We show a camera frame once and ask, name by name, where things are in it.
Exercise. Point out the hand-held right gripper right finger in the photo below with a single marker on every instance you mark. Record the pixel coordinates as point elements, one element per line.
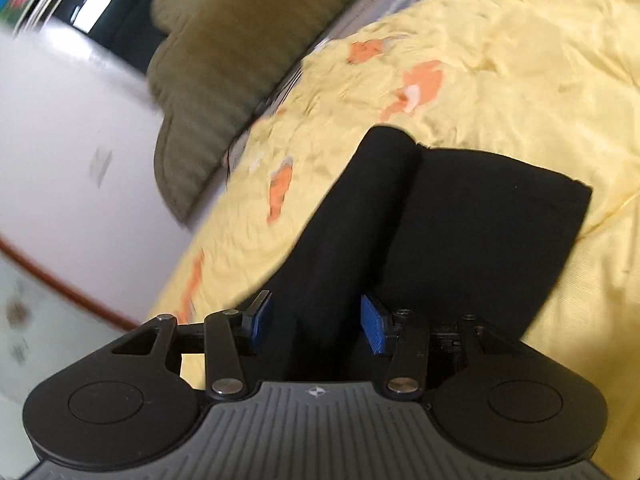
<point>376,325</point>

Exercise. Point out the yellow printed bed sheet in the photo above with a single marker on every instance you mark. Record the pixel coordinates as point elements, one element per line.
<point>500,70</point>

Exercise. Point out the olive padded headboard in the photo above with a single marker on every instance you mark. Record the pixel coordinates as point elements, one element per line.
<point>210,60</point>

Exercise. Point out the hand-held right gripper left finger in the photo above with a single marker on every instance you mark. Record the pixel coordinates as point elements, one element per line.
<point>262,322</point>

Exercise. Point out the black pants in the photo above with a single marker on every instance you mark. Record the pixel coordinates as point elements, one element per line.
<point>425,220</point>

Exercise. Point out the frosted glass wardrobe door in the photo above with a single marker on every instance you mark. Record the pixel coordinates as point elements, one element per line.
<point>45,340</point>

